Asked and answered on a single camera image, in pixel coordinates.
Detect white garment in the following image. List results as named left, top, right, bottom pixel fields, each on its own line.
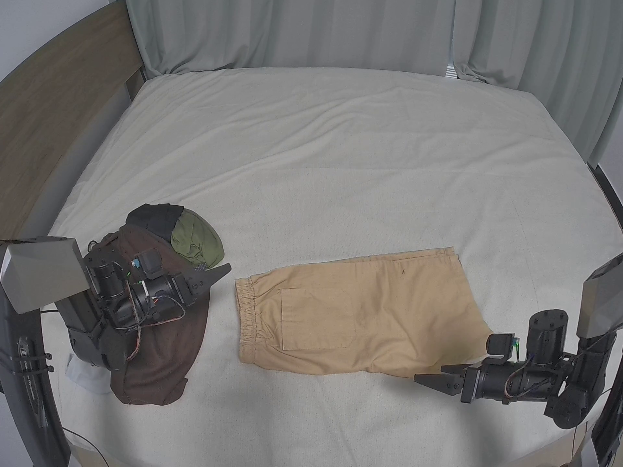
left=66, top=353, right=110, bottom=394

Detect bed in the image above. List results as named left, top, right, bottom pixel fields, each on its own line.
left=0, top=0, right=623, bottom=467

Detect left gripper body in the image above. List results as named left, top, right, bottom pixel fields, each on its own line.
left=138, top=272, right=201, bottom=313

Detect tan shorts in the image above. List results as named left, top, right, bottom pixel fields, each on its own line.
left=235, top=246, right=492, bottom=376

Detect brown garment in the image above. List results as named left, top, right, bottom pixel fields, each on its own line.
left=88, top=224, right=212, bottom=406

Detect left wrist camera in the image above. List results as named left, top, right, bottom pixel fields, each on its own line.
left=130, top=250, right=164, bottom=281

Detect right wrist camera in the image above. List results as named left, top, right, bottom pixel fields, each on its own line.
left=487, top=333, right=518, bottom=361

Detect green garment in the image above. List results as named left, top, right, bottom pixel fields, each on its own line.
left=170, top=210, right=225, bottom=267

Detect grey-green curtain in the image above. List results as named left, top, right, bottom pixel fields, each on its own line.
left=450, top=0, right=623, bottom=166
left=118, top=0, right=458, bottom=80

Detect black garment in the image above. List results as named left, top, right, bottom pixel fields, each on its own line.
left=126, top=204, right=186, bottom=247

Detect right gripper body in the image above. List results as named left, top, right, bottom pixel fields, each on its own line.
left=460, top=361, right=529, bottom=404

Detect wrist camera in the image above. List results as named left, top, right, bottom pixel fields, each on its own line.
left=130, top=250, right=164, bottom=281
left=487, top=333, right=518, bottom=361

